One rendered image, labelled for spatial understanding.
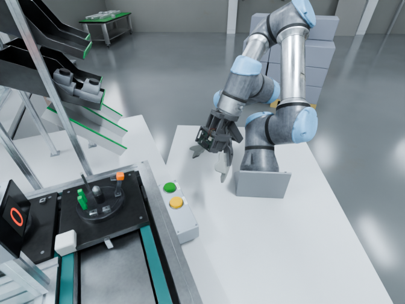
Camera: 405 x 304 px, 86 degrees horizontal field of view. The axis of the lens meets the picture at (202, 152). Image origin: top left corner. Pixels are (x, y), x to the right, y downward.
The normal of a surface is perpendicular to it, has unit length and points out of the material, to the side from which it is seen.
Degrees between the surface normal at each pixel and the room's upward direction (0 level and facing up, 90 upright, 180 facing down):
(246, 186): 90
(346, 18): 83
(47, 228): 0
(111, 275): 0
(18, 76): 90
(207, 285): 0
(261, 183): 90
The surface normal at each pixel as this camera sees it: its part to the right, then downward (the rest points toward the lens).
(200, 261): 0.00, -0.79
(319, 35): -0.38, 0.58
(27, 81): 0.25, 0.60
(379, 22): -0.06, 0.62
